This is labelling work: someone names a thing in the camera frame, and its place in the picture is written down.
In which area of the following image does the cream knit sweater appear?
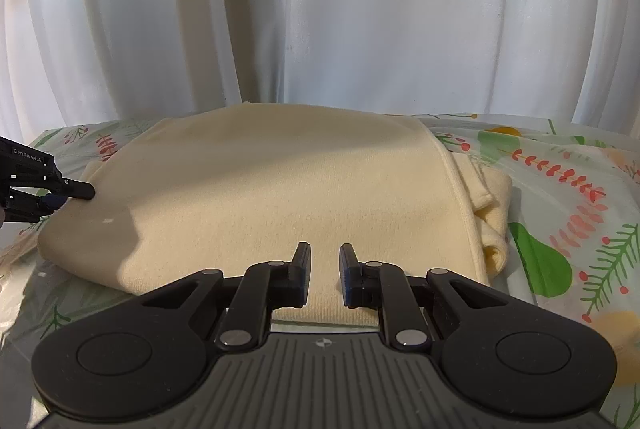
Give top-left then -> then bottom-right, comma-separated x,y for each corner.
37,102 -> 514,328

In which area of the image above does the floral printed bedsheet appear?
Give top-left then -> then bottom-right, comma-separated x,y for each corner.
0,112 -> 640,429

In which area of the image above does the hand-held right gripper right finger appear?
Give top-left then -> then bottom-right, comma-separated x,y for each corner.
339,242 -> 506,353

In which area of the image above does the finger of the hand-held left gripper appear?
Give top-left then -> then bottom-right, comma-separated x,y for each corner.
2,189 -> 67,224
49,176 -> 96,201

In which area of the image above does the white curtain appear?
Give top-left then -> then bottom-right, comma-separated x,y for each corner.
0,0 -> 640,136

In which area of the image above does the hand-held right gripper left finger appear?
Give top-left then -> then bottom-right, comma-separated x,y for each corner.
142,241 -> 313,353

